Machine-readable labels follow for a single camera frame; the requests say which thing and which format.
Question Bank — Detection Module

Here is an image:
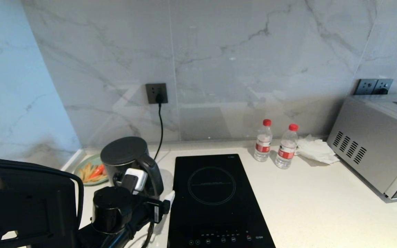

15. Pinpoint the pile of yellow fries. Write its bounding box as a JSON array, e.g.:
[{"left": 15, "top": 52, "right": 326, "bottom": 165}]
[{"left": 79, "top": 162, "right": 108, "bottom": 183}]

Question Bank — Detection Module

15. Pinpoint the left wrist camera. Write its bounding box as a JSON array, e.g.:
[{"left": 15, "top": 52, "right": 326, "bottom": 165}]
[{"left": 116, "top": 168, "right": 148, "bottom": 195}]

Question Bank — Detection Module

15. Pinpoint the black electric kettle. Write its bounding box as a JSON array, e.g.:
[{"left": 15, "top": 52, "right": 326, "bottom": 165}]
[{"left": 100, "top": 136, "right": 165, "bottom": 199}]

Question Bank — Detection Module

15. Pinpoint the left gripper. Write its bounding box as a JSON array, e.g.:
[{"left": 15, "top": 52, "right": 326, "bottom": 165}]
[{"left": 132, "top": 190, "right": 176, "bottom": 225}]

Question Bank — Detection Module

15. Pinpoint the orange carrot piece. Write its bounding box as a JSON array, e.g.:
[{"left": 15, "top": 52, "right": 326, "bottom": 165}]
[{"left": 89, "top": 164, "right": 105, "bottom": 179}]

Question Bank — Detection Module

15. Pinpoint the crumpled white cloth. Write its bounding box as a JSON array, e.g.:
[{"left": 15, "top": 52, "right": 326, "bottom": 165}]
[{"left": 295, "top": 134, "right": 340, "bottom": 165}]

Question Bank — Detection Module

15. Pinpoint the red capped water bottle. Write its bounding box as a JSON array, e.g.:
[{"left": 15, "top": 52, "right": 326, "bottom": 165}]
[
  {"left": 275, "top": 123, "right": 299, "bottom": 170},
  {"left": 254, "top": 119, "right": 273, "bottom": 163}
]

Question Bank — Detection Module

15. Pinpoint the green plate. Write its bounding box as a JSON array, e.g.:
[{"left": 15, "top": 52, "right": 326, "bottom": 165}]
[{"left": 73, "top": 154, "right": 109, "bottom": 187}]

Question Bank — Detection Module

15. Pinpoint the black power cord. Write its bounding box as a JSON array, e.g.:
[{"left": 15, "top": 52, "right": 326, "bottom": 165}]
[{"left": 153, "top": 102, "right": 164, "bottom": 162}]

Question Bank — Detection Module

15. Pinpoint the silver countertop oven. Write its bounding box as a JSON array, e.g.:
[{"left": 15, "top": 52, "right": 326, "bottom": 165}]
[{"left": 326, "top": 94, "right": 397, "bottom": 203}]

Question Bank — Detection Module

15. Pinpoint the black induction cooktop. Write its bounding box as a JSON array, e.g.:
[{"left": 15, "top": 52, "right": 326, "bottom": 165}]
[{"left": 167, "top": 154, "right": 277, "bottom": 248}]

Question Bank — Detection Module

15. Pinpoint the black double wall outlet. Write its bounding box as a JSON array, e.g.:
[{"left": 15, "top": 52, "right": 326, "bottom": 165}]
[{"left": 353, "top": 79, "right": 394, "bottom": 96}]

